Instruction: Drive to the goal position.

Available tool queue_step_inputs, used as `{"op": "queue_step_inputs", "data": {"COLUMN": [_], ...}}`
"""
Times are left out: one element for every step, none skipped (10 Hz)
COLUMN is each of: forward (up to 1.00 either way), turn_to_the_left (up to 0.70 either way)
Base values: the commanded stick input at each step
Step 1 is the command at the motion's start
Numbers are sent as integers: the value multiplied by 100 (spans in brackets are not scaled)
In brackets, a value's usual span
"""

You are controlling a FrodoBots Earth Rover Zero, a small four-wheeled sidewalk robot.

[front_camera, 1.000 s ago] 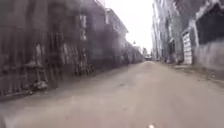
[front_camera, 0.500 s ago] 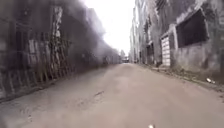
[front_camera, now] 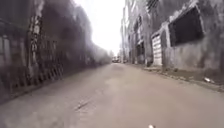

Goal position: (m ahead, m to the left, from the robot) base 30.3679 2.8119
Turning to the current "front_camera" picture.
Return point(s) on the dark grey concrete building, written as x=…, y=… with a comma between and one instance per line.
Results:
x=60, y=26

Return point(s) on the grey building with dark window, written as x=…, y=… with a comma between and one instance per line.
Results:
x=186, y=56

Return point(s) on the tall grey building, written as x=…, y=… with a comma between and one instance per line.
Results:
x=133, y=20

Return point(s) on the overgrown wall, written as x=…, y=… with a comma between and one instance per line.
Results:
x=100, y=55

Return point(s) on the robot's own part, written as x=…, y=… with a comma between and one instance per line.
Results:
x=151, y=126

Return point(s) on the littered earth verge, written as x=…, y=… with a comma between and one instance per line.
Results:
x=193, y=78

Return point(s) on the pale brown dirt road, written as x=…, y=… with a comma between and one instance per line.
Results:
x=120, y=96

